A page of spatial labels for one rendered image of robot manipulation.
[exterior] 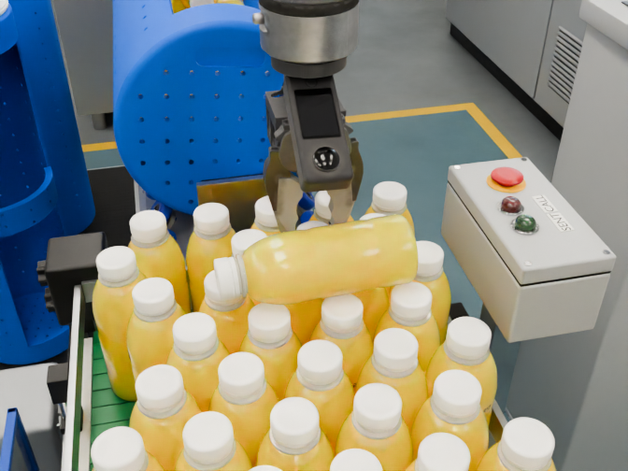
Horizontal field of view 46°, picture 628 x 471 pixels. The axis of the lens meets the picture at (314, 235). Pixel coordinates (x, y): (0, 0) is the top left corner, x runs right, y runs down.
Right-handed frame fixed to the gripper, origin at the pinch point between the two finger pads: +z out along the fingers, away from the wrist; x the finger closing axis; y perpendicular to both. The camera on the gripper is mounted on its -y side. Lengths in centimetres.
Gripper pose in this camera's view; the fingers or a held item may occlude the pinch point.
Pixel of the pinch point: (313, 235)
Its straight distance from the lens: 78.4
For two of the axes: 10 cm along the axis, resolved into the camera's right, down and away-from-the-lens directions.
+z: 0.0, 8.0, 5.9
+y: -2.2, -5.8, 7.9
